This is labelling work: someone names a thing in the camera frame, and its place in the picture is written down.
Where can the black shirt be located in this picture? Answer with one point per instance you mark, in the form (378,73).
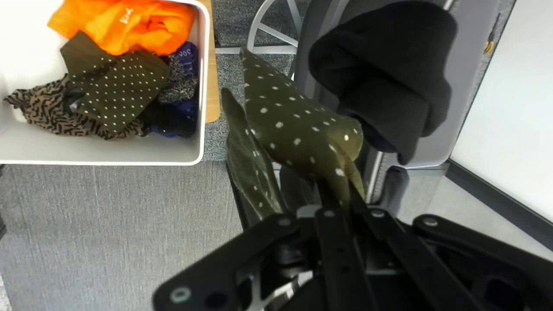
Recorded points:
(388,68)

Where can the grey mesh office chair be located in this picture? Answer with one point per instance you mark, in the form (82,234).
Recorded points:
(388,71)

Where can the green polka dot sock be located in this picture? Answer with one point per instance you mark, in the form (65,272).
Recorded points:
(277,123)

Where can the wooden stool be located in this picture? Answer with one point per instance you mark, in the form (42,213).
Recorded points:
(213,84)

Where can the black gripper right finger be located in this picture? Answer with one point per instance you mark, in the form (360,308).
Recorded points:
(372,262)

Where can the brown leopard print cloth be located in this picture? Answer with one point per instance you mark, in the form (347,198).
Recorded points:
(53,108)

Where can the orange cloth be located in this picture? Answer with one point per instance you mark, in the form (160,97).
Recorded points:
(120,27)

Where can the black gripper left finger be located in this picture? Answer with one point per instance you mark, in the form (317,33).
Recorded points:
(270,267)

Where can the green polka dot cloth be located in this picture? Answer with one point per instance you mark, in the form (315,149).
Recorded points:
(112,90)

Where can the white plastic basket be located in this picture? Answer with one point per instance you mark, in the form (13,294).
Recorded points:
(30,58)

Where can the dark blue cloth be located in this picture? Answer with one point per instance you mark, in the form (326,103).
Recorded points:
(175,109)

